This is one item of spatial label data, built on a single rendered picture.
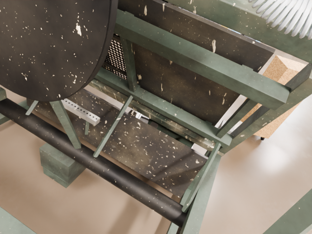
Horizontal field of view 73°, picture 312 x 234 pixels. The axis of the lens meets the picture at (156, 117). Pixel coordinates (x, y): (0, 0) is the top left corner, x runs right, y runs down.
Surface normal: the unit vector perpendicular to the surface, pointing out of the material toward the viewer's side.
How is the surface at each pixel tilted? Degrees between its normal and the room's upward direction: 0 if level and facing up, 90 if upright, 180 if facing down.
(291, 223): 83
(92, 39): 90
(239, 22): 120
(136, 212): 0
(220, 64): 31
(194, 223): 0
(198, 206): 0
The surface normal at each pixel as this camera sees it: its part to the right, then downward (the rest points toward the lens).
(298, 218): -0.87, -0.08
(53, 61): -0.42, 0.49
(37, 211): 0.27, -0.73
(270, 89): 0.02, -0.38
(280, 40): -0.50, 0.79
